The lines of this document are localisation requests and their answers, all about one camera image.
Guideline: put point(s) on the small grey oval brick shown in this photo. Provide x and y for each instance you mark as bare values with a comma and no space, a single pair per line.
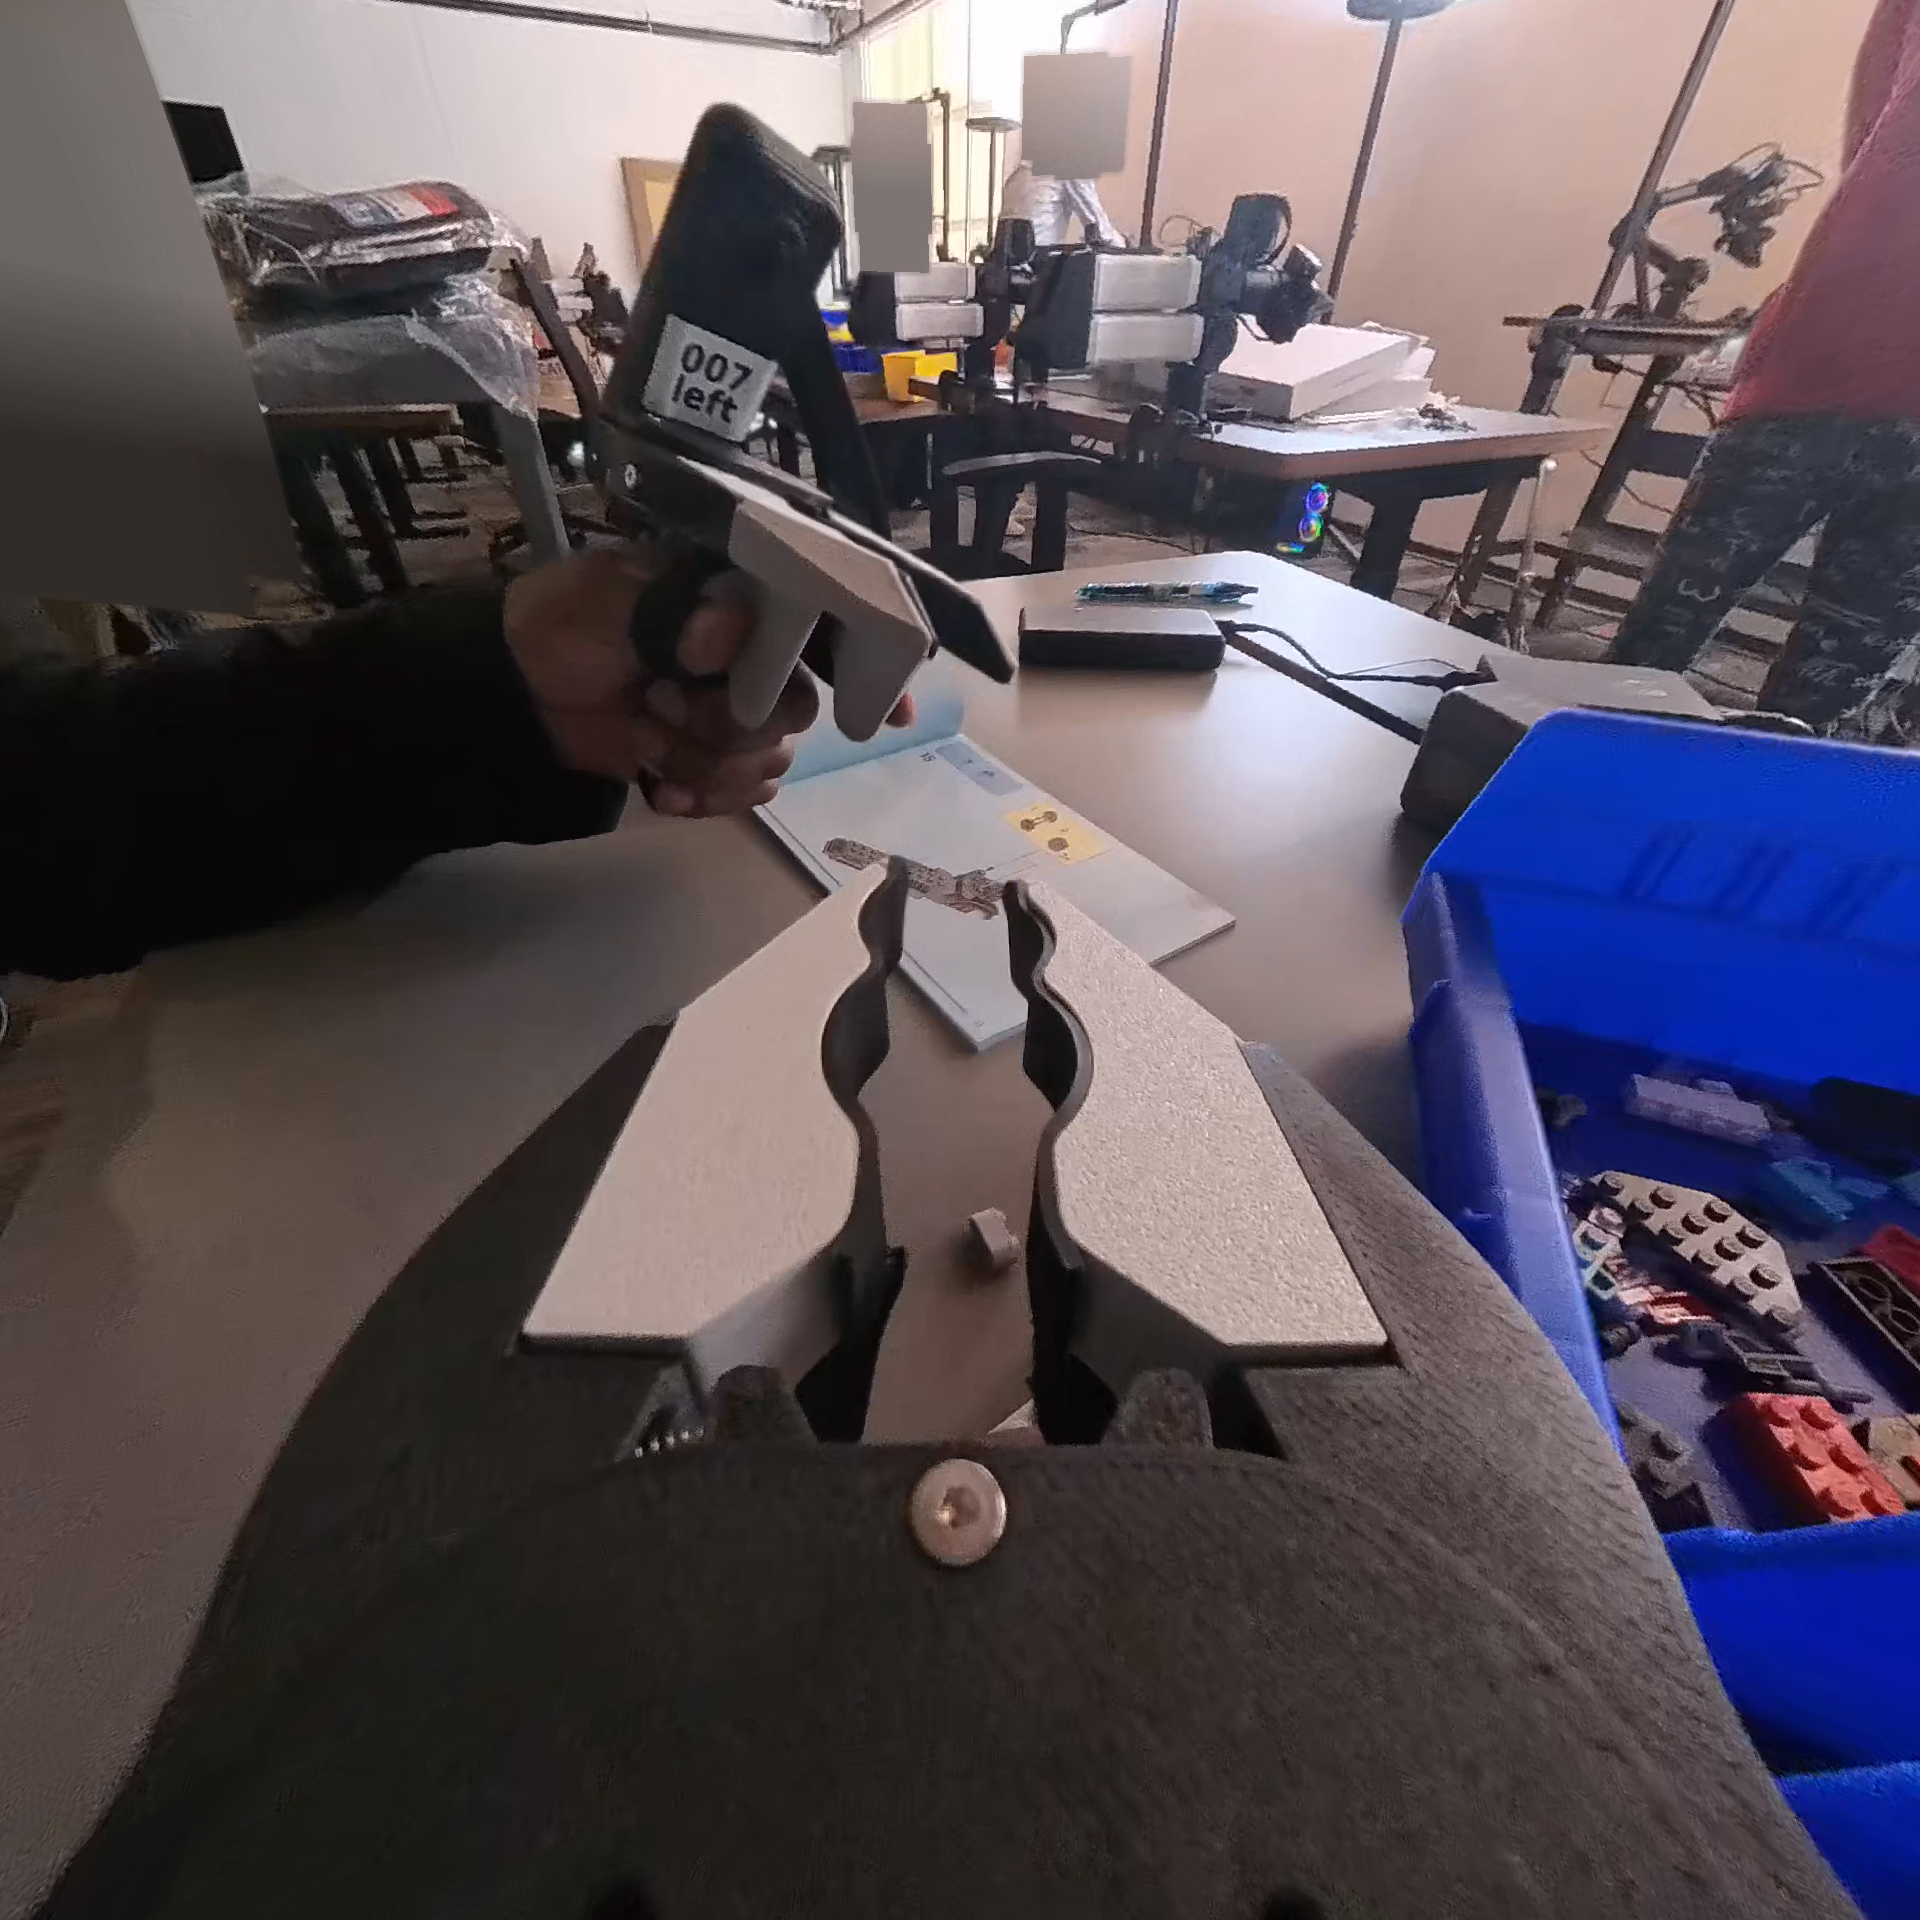
991,1243

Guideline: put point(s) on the person's left hand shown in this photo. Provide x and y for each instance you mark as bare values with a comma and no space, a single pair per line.
601,692

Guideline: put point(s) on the blue plastic storage bin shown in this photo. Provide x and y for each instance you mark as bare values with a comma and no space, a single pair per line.
1653,841
1860,1845

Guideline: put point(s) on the wooden top table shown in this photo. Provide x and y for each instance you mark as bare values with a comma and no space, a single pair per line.
1352,437

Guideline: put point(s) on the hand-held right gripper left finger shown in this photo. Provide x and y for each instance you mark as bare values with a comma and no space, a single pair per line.
722,1186

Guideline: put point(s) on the pile of colourful toy bricks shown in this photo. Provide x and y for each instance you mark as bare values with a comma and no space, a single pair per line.
1722,1257

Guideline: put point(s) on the grey side table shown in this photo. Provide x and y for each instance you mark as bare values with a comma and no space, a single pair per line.
374,359

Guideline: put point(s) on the black white robot arm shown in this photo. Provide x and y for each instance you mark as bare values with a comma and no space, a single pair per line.
1258,272

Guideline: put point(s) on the person's left forearm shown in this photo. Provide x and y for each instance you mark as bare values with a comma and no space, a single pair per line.
271,777

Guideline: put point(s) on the black floor lamp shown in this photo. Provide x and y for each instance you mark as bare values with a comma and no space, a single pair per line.
1395,9

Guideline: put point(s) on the grey desk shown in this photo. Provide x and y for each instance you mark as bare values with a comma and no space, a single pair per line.
299,1202

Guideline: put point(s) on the black office chair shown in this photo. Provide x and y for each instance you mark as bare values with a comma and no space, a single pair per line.
840,437

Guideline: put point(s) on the black cube device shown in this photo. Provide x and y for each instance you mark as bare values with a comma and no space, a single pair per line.
1559,707

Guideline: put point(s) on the white flat box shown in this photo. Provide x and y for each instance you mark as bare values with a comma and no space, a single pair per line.
1321,366

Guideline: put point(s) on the light blue instruction booklet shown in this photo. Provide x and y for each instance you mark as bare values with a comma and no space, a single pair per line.
1109,885

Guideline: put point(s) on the dark blue pen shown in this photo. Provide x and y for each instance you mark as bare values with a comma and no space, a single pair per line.
1165,593

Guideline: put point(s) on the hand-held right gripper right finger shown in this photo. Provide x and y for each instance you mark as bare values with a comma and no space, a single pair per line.
1218,1202

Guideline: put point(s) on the plastic wrapped dark bundle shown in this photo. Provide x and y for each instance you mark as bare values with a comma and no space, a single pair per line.
360,241

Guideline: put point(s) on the framed beige board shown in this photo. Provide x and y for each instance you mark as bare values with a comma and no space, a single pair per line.
647,211

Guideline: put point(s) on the flat black box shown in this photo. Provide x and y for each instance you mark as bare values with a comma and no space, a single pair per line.
1124,636

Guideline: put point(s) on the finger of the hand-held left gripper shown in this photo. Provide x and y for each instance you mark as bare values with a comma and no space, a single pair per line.
840,585

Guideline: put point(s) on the black frame rig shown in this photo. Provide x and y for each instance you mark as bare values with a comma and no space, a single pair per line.
1637,335

